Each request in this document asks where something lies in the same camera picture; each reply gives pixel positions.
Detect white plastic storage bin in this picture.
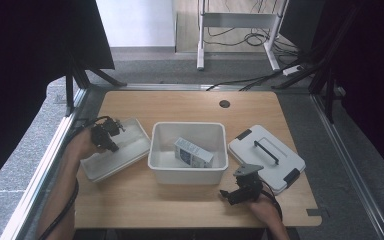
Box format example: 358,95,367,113
147,121,230,186

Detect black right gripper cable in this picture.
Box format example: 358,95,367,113
259,180,284,222

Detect tangle of black floor cables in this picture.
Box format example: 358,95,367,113
203,25,302,58

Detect person's left hand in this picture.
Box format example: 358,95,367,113
66,127,107,162

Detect white power strip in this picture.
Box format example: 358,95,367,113
281,64,303,77

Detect grey tape strip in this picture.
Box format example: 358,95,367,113
305,207,330,218

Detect black tripod stand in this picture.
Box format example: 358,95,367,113
272,0,365,125
64,51,128,118

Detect long black floor cables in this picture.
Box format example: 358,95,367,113
205,57,303,92

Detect white and blue carton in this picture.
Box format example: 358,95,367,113
173,136,215,169

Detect white shallow plastic tray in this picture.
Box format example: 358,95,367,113
79,117,152,183

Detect white metal stand frame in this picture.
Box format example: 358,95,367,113
196,0,290,72

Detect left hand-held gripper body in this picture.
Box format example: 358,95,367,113
90,116,121,150

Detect dark curtain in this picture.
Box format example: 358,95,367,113
0,0,116,198
313,0,384,187

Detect metal frame rail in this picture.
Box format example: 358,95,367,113
112,83,275,92
0,87,92,240
309,93,384,240

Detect white lid with black handle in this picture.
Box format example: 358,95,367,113
227,124,307,196

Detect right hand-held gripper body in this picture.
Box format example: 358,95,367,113
228,163,265,205

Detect person's right hand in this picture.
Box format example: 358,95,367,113
247,194,283,228

